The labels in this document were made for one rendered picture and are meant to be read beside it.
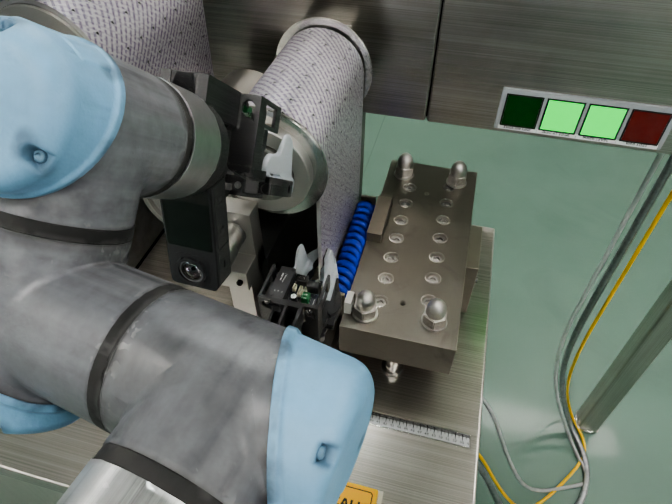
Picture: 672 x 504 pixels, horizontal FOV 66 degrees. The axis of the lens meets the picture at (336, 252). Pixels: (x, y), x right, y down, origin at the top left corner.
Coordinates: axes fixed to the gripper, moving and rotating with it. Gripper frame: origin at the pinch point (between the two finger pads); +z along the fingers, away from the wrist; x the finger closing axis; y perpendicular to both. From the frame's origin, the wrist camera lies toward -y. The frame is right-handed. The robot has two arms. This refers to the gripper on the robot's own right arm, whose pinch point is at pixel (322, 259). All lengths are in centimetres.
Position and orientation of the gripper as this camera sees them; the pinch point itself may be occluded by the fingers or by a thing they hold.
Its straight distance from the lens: 71.4
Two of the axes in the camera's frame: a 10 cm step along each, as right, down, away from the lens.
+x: -9.7, -1.8, 1.8
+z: 2.6, -6.9, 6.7
